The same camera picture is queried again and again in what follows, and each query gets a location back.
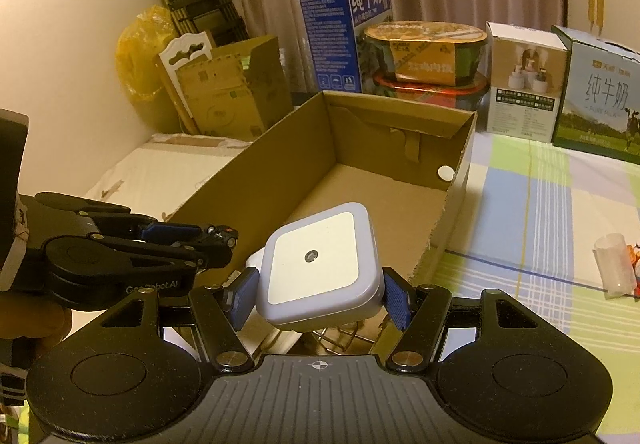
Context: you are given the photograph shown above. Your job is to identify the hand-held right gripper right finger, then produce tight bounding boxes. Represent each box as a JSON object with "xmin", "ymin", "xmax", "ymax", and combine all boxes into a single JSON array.
[{"xmin": 381, "ymin": 267, "xmax": 551, "ymax": 372}]

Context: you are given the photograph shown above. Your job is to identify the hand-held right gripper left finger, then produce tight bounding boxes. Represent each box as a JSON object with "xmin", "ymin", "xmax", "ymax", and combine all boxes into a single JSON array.
[{"xmin": 97, "ymin": 268, "xmax": 262, "ymax": 375}]

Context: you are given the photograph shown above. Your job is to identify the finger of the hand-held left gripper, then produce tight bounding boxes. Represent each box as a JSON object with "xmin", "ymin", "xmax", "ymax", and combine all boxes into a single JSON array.
[
  {"xmin": 119, "ymin": 238, "xmax": 233, "ymax": 276},
  {"xmin": 34, "ymin": 191, "xmax": 212, "ymax": 242}
]

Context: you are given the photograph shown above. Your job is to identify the black toy car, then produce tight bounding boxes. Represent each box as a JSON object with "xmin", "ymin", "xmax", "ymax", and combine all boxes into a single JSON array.
[{"xmin": 202, "ymin": 223, "xmax": 239, "ymax": 251}]

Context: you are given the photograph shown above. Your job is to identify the white square night light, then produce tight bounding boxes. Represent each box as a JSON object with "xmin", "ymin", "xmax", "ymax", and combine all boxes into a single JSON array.
[{"xmin": 255, "ymin": 202, "xmax": 386, "ymax": 332}]

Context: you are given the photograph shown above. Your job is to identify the large cardboard box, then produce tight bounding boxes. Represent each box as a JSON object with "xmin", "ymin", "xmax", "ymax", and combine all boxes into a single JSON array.
[{"xmin": 170, "ymin": 90, "xmax": 479, "ymax": 292}]

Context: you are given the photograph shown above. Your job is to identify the person's left hand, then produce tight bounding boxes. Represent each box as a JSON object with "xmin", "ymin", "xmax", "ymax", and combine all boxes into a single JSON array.
[{"xmin": 0, "ymin": 291, "xmax": 74, "ymax": 351}]

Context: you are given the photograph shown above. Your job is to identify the white foam board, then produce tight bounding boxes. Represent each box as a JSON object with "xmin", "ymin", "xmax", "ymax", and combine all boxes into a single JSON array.
[{"xmin": 81, "ymin": 133, "xmax": 253, "ymax": 222}]

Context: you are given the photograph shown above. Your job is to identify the plaid bed sheet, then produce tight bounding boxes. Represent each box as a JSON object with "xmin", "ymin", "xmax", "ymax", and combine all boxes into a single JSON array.
[{"xmin": 412, "ymin": 129, "xmax": 640, "ymax": 444}]

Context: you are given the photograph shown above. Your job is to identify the flattened cardboard pieces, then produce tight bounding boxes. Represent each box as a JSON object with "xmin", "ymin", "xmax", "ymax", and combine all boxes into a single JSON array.
[{"xmin": 177, "ymin": 35, "xmax": 294, "ymax": 141}]

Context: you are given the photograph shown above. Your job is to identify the white cardboard cutout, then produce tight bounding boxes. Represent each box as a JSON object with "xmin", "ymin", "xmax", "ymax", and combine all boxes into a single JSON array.
[{"xmin": 159, "ymin": 30, "xmax": 216, "ymax": 135}]

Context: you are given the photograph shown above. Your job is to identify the yellow plastic bag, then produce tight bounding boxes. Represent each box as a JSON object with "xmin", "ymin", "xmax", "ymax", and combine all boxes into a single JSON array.
[{"xmin": 116, "ymin": 4, "xmax": 178, "ymax": 104}]

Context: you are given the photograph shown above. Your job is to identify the red instant noodle bowl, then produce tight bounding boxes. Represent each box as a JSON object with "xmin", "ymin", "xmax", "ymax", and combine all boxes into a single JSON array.
[{"xmin": 372, "ymin": 72, "xmax": 491, "ymax": 112}]

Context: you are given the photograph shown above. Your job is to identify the translucent plastic cup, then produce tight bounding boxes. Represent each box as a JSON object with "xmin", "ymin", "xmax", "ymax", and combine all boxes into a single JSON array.
[{"xmin": 593, "ymin": 233, "xmax": 639, "ymax": 299}]

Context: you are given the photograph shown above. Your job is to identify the white humidifier box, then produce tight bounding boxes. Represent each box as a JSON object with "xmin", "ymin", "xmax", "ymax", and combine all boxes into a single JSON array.
[{"xmin": 485, "ymin": 21, "xmax": 571, "ymax": 142}]

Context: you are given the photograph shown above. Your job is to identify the blue milk carton box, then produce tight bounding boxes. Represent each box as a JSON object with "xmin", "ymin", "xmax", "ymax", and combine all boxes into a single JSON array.
[{"xmin": 296, "ymin": 0, "xmax": 392, "ymax": 95}]

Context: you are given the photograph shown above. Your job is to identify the green milk carton box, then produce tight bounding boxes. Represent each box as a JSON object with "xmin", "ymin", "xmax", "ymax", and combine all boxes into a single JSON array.
[{"xmin": 551, "ymin": 24, "xmax": 640, "ymax": 157}]

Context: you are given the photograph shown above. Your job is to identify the metal wire rack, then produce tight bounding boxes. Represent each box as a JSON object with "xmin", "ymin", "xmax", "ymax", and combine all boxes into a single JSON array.
[{"xmin": 315, "ymin": 321, "xmax": 376, "ymax": 356}]

